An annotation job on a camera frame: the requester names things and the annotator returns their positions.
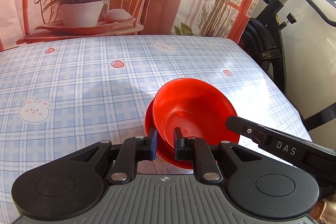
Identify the red bowl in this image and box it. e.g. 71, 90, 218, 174
153, 78, 240, 147
144, 99, 197, 170

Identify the person's right hand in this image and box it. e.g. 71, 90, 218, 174
310, 194, 336, 224

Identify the blue plaid tablecloth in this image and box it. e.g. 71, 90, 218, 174
1, 35, 310, 223

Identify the black exercise bike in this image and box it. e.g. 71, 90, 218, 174
239, 0, 336, 132

